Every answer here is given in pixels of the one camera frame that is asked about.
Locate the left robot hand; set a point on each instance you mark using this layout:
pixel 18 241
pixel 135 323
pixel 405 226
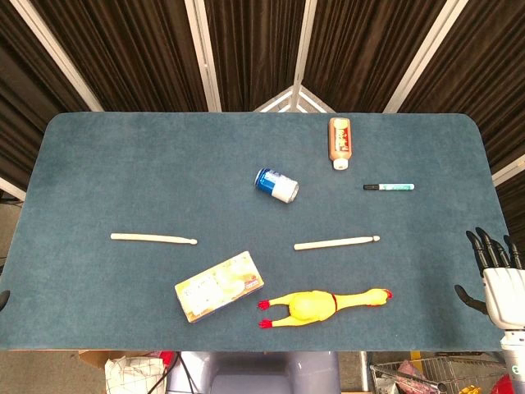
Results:
pixel 3 299

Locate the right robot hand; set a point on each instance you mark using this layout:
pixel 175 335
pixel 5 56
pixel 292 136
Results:
pixel 504 295

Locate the wooden drumstick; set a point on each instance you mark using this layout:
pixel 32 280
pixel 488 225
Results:
pixel 328 243
pixel 152 238

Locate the round red object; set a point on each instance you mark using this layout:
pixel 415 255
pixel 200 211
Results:
pixel 502 386

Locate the small yellow object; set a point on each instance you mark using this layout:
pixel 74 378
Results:
pixel 469 390

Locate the cardboard box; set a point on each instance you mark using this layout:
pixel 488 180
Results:
pixel 94 358

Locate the pink plastic bag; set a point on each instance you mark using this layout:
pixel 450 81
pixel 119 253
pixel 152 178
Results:
pixel 410 369

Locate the white checked cloth bag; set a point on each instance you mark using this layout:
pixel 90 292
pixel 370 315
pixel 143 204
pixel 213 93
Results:
pixel 131 375

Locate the green and white marker pen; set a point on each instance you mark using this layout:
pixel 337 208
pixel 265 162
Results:
pixel 393 187

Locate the small red object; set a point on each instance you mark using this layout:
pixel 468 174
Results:
pixel 168 356

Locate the yellow rubber chicken toy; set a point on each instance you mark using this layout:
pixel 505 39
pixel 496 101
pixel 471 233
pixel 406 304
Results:
pixel 307 308

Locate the blue felt table mat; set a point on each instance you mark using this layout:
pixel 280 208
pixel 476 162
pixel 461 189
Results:
pixel 164 164

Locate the orange cookie box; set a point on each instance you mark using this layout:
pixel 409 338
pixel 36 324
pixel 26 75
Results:
pixel 213 287

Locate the brown bottle with red label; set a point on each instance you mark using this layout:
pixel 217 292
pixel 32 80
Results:
pixel 339 141

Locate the blue and white drink can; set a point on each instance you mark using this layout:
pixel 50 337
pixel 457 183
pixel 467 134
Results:
pixel 277 184

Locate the grey robot torso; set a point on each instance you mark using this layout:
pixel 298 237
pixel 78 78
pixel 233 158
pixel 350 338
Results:
pixel 262 373

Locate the dark brown curtain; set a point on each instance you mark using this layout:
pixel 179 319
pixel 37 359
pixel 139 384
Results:
pixel 254 49

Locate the white partition frame post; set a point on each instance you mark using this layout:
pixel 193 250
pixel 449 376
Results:
pixel 10 188
pixel 57 55
pixel 424 55
pixel 204 55
pixel 304 55
pixel 508 171

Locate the white partition foot frame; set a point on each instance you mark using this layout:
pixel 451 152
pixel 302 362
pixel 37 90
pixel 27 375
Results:
pixel 274 99

